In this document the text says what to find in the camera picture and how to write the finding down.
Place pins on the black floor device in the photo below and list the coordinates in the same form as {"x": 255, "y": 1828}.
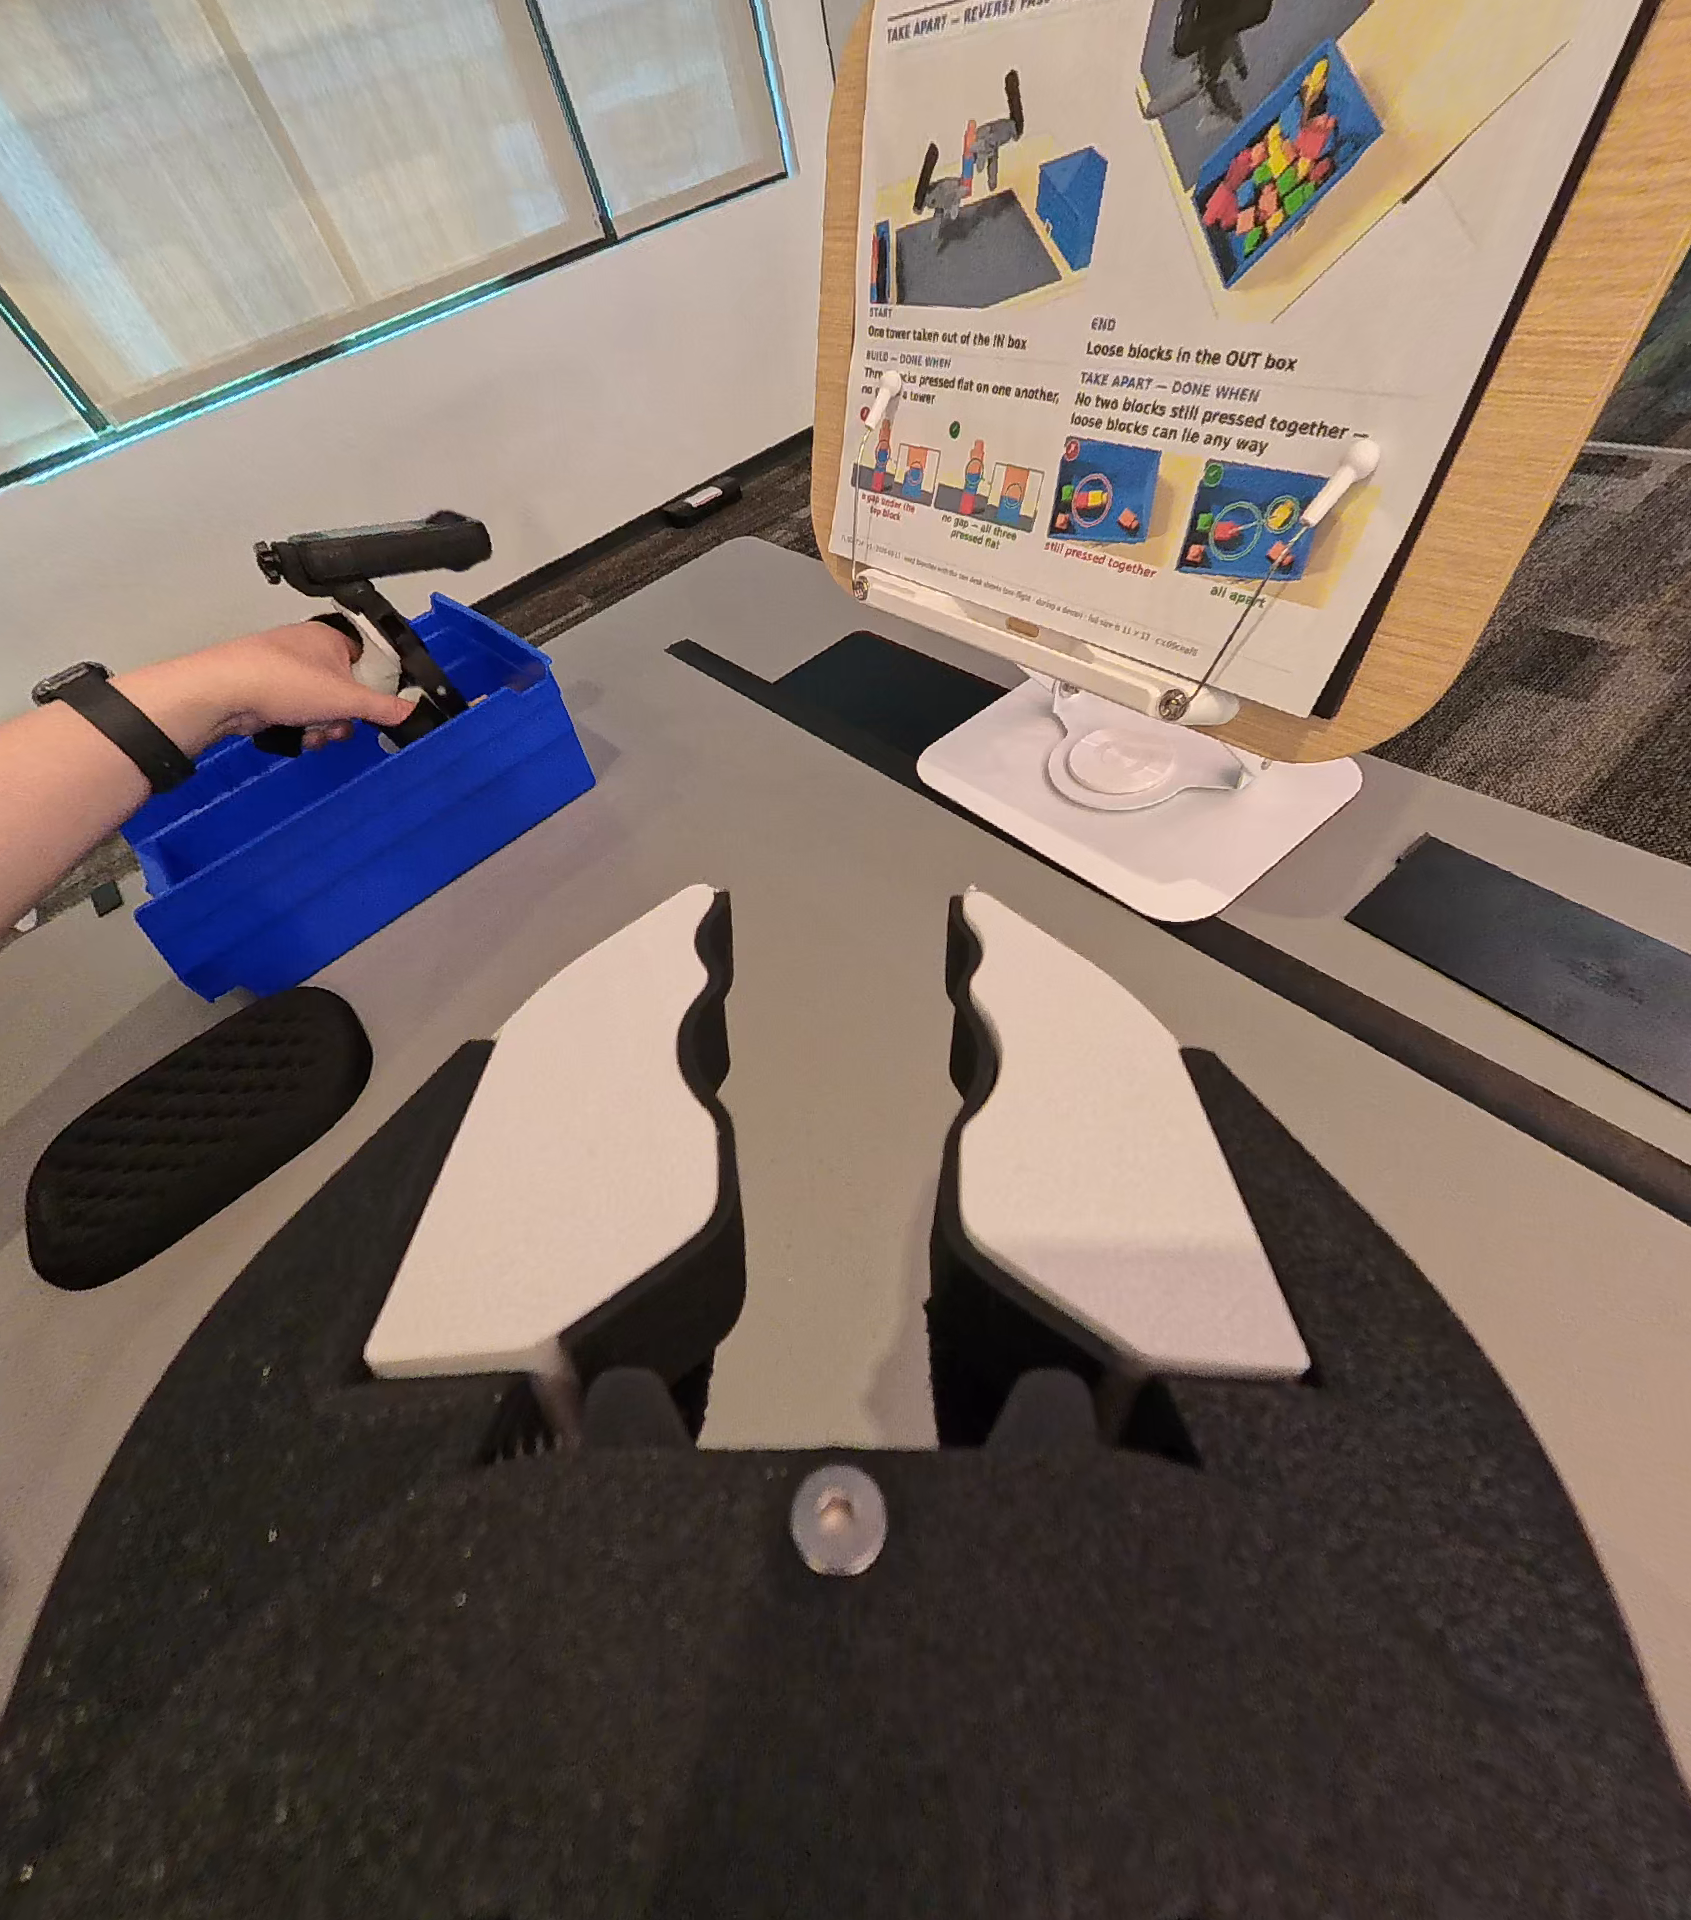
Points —
{"x": 703, "y": 498}

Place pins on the black wristband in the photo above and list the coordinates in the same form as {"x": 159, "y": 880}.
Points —
{"x": 124, "y": 718}

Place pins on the black mesh cushion pad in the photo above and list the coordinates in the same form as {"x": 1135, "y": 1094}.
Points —
{"x": 185, "y": 1126}

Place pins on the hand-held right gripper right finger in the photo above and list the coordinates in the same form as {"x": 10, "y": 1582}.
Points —
{"x": 1116, "y": 1185}

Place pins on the window with blinds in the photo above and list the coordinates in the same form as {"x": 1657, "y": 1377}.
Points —
{"x": 262, "y": 180}

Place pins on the blue plastic bin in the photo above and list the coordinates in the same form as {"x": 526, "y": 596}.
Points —
{"x": 336, "y": 854}

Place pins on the person's left hand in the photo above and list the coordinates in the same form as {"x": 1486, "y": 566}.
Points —
{"x": 262, "y": 684}

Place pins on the black rubber mat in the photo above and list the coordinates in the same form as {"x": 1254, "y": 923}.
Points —
{"x": 1609, "y": 990}
{"x": 890, "y": 688}

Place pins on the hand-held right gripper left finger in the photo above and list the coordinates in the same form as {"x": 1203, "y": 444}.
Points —
{"x": 559, "y": 1170}

